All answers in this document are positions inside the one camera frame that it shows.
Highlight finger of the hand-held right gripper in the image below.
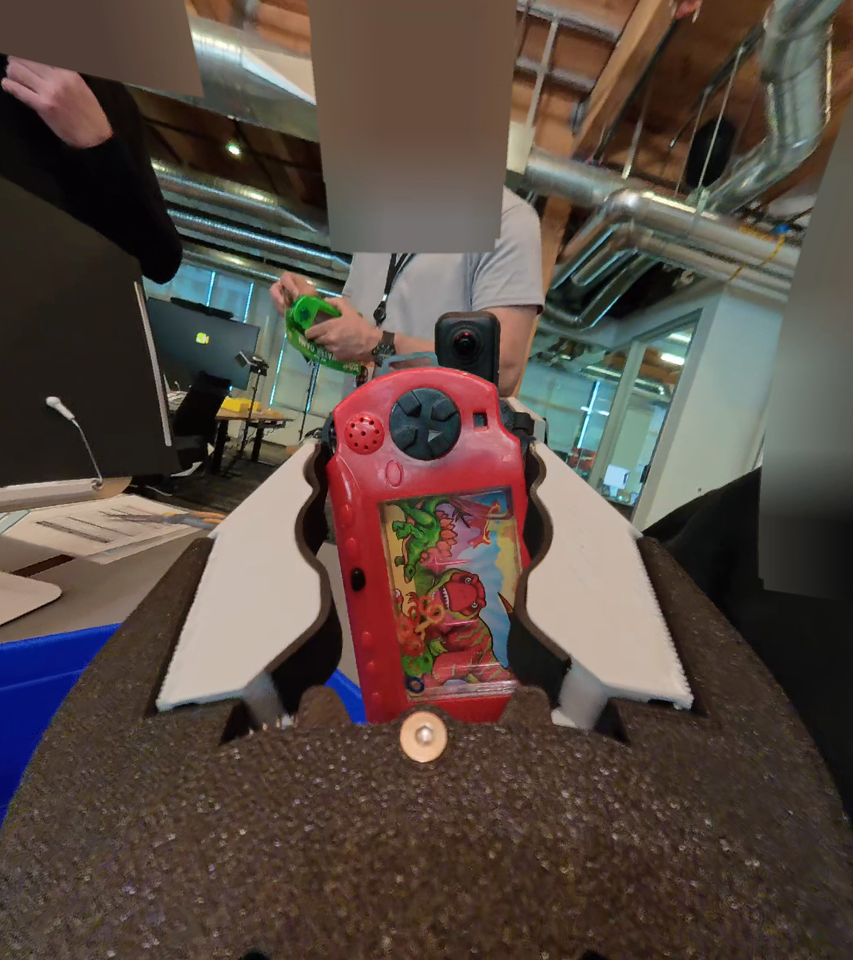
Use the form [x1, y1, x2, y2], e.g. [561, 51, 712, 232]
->
[500, 396, 551, 451]

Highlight green plastic toy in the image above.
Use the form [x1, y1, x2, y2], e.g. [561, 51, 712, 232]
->
[284, 294, 368, 375]

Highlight paper sheet in plastic sleeve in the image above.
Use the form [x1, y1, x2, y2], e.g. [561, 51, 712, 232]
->
[0, 498, 214, 564]

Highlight silver ventilation duct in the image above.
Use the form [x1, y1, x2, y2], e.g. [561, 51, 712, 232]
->
[524, 0, 848, 295]
[152, 157, 353, 273]

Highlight black office chair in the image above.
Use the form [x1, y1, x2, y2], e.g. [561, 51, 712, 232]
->
[171, 371, 233, 475]

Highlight large black board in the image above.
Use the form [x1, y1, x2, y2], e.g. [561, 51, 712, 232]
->
[0, 146, 182, 492]

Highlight large black monitor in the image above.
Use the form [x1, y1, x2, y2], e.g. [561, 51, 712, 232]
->
[145, 296, 261, 391]

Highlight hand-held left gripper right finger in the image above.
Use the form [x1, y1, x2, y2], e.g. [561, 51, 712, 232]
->
[507, 442, 695, 730]

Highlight red handheld game toy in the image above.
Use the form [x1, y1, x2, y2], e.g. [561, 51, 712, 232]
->
[325, 367, 533, 725]

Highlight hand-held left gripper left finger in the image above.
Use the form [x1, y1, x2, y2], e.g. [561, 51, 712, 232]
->
[155, 438, 345, 730]

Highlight white-tipped wire clip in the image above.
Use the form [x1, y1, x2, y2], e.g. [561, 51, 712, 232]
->
[46, 396, 105, 489]

